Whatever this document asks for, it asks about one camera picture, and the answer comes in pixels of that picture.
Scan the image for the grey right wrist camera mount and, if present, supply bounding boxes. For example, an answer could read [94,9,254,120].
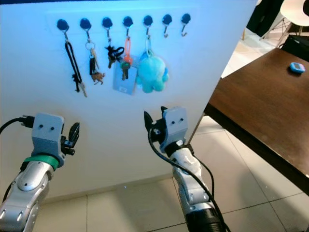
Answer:
[162,106,189,148]

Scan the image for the white hook rail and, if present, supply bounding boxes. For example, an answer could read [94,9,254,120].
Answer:
[46,7,201,37]

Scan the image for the keys on black lanyard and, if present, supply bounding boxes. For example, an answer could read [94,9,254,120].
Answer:
[64,41,88,98]

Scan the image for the small blue timer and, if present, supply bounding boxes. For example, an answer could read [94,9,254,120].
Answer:
[288,62,306,74]

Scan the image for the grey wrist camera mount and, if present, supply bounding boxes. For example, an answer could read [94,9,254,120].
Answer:
[31,113,64,158]
[162,106,189,148]

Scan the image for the metal hook with dark base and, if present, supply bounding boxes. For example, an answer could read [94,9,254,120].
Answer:
[123,16,134,39]
[56,19,69,43]
[143,15,154,39]
[102,17,113,42]
[162,14,173,38]
[80,18,92,43]
[180,13,192,37]

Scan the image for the teal plush toy keychain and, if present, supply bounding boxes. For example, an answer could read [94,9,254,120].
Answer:
[135,38,170,94]

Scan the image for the dark brown wooden table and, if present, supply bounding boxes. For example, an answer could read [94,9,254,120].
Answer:
[204,47,309,194]

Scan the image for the keys with brown animal charm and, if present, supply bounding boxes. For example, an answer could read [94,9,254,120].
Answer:
[86,41,107,86]

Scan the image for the black key bunch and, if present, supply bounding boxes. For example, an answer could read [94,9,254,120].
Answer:
[105,44,125,69]

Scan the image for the green key on orange strap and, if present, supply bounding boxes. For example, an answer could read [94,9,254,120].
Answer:
[120,36,135,80]

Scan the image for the grey card holder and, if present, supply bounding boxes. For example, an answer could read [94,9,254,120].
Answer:
[112,57,138,95]

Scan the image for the white chair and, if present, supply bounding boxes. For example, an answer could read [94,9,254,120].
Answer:
[278,0,309,37]

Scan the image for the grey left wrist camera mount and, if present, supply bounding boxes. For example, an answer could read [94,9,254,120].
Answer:
[31,113,64,158]

